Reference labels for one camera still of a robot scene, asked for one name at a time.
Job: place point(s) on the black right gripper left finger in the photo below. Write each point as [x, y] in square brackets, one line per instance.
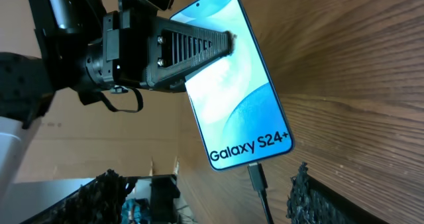
[98, 202]

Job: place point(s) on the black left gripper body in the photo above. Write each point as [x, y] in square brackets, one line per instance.
[137, 51]

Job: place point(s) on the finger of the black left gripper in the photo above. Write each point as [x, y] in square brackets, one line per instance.
[176, 50]

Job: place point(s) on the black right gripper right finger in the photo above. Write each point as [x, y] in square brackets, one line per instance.
[311, 201]

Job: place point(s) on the Samsung Galaxy smartphone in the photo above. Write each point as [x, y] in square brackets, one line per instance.
[234, 101]

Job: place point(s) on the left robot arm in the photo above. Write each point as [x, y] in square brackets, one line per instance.
[64, 29]

